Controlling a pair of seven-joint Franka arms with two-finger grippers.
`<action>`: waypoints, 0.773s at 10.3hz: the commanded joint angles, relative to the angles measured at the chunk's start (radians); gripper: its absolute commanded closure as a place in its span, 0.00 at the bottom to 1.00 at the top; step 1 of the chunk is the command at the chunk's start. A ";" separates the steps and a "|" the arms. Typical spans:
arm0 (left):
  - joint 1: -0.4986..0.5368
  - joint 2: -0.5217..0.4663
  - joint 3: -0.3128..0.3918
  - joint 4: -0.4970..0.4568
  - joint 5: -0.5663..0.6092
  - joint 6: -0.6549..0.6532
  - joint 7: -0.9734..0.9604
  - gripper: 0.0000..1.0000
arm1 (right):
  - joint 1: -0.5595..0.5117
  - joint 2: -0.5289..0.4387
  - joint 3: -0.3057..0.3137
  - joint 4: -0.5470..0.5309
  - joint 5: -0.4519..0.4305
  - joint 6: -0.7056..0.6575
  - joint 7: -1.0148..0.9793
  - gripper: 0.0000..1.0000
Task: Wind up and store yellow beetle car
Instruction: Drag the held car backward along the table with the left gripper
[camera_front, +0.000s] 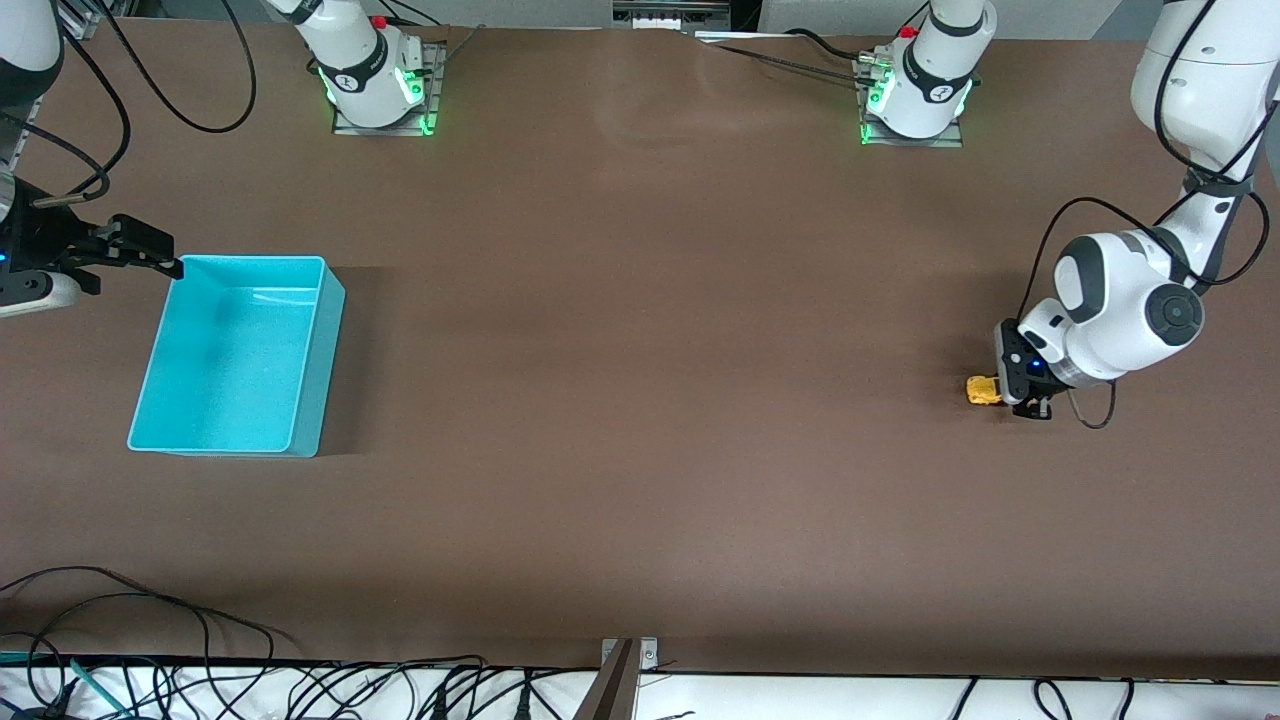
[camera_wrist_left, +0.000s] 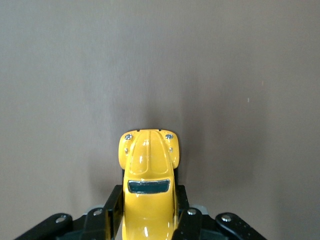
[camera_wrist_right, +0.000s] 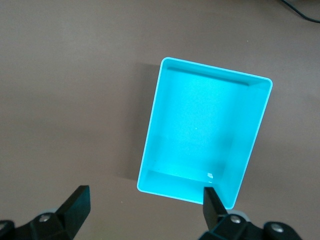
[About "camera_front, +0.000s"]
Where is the black cable with metal plug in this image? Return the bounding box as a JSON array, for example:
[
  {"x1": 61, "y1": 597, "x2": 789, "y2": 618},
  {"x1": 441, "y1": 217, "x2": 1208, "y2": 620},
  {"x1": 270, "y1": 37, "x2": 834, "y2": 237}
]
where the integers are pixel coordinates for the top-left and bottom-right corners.
[{"x1": 0, "y1": 30, "x2": 133, "y2": 207}]

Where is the thin black base cable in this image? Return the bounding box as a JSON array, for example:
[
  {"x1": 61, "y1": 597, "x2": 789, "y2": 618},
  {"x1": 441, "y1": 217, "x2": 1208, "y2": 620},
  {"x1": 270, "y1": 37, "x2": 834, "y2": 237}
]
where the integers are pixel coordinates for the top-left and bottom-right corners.
[{"x1": 697, "y1": 38, "x2": 866, "y2": 86}]

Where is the white ledge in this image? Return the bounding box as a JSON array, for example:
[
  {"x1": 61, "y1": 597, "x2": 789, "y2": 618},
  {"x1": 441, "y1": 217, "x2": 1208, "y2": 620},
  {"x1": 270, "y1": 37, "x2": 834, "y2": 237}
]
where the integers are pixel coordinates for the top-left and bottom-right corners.
[{"x1": 0, "y1": 660, "x2": 1280, "y2": 720}]

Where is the black arched cable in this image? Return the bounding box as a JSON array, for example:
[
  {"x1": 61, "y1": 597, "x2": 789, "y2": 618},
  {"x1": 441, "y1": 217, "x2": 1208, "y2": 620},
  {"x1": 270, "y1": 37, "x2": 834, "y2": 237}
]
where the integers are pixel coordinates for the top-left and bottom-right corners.
[{"x1": 25, "y1": 592, "x2": 213, "y2": 720}]

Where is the thick black base cable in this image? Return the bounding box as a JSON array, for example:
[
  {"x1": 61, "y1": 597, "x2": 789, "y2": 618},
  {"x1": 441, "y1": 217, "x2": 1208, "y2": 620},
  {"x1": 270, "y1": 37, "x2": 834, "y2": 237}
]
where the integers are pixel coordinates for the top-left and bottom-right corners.
[{"x1": 785, "y1": 28, "x2": 881, "y2": 63}]

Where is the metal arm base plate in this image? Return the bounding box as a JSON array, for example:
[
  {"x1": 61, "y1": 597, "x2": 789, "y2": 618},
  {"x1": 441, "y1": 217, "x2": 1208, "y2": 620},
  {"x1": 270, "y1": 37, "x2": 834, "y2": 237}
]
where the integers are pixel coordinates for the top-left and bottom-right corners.
[
  {"x1": 858, "y1": 55, "x2": 966, "y2": 149},
  {"x1": 332, "y1": 40, "x2": 442, "y2": 137}
]

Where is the grey metal bar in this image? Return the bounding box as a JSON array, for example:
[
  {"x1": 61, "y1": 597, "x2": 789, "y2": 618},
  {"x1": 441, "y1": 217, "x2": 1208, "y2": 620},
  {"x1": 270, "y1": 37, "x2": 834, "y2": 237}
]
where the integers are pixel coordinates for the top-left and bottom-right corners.
[{"x1": 572, "y1": 640, "x2": 638, "y2": 720}]

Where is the aluminium frame rail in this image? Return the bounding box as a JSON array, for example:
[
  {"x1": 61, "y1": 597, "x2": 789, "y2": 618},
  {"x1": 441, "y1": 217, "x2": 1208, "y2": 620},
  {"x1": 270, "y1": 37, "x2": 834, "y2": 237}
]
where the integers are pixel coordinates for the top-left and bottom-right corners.
[{"x1": 0, "y1": 100, "x2": 41, "y2": 176}]

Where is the aluminium rail device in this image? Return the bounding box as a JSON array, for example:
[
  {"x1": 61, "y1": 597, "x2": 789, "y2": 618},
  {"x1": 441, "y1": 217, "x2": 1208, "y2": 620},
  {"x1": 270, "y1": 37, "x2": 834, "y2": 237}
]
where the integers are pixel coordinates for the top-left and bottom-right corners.
[{"x1": 612, "y1": 0, "x2": 733, "y2": 31}]

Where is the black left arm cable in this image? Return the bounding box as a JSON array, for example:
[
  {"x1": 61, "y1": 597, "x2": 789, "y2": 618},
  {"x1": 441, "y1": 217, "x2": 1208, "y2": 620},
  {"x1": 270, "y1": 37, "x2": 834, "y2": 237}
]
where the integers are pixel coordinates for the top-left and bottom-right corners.
[{"x1": 1020, "y1": 0, "x2": 1280, "y2": 431}]

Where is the small metal bracket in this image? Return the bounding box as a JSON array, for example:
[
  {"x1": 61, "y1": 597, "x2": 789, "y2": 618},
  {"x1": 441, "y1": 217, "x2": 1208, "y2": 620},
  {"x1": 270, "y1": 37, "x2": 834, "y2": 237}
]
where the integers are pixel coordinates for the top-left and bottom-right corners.
[{"x1": 600, "y1": 637, "x2": 660, "y2": 673}]

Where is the teal tool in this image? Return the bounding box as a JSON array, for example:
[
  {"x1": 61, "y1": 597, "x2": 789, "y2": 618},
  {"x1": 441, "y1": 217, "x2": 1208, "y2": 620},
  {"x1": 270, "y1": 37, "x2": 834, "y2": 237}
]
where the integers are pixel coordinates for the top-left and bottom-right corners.
[{"x1": 68, "y1": 657, "x2": 129, "y2": 715}]

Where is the long black loop cable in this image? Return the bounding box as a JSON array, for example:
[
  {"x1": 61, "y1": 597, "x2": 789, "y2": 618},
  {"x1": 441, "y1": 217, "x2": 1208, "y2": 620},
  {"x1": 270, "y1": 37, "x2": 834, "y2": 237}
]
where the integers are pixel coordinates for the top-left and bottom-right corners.
[{"x1": 0, "y1": 566, "x2": 277, "y2": 666}]

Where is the turquoise plastic bin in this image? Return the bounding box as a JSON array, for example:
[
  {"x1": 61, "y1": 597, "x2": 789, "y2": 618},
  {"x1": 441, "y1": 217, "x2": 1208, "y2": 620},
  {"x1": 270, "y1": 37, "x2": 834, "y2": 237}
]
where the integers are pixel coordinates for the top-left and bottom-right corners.
[{"x1": 127, "y1": 255, "x2": 347, "y2": 459}]

